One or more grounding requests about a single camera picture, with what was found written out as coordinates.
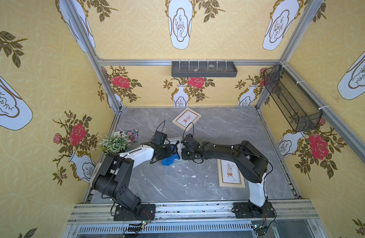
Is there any blue microfiber cloth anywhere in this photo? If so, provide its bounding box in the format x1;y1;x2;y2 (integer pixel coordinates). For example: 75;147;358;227
161;145;180;167

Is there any beige picture frame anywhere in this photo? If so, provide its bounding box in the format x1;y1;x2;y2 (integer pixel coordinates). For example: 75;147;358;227
172;108;202;130
218;159;245;188

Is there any potted green plant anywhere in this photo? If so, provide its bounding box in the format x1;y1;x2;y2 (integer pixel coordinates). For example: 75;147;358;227
97;134;130;155

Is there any beige work glove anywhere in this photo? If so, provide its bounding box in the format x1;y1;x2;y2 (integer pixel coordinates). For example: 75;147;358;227
89;162;102;187

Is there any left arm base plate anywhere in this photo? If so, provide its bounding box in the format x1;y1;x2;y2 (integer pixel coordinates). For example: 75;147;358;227
114;204;156;221

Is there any floral patterned box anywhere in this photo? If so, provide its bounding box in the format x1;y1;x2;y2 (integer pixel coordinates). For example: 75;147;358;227
114;130;139;143

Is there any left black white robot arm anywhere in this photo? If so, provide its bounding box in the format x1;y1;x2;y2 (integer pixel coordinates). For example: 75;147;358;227
91;143;178;218

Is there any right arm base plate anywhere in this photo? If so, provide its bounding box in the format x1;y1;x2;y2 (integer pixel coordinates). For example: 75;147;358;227
232;201;276;219

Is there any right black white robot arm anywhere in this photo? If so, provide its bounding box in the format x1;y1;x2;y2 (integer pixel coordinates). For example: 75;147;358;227
182;134;270;217

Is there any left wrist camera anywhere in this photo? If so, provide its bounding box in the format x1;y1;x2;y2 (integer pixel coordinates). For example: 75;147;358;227
150;131;167;146

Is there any grey wall shelf tray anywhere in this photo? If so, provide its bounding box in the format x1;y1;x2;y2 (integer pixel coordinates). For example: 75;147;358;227
171;60;238;78

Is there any black wire mesh basket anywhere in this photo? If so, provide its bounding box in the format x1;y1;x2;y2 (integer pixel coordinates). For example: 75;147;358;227
262;65;323;132

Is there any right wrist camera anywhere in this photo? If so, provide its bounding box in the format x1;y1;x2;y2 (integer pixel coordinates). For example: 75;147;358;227
182;133;200;151

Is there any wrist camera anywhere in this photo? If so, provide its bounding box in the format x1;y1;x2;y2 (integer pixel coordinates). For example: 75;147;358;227
182;133;200;151
150;131;167;146

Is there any grey-green picture frame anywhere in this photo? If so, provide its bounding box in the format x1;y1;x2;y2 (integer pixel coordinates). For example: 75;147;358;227
170;139;182;162

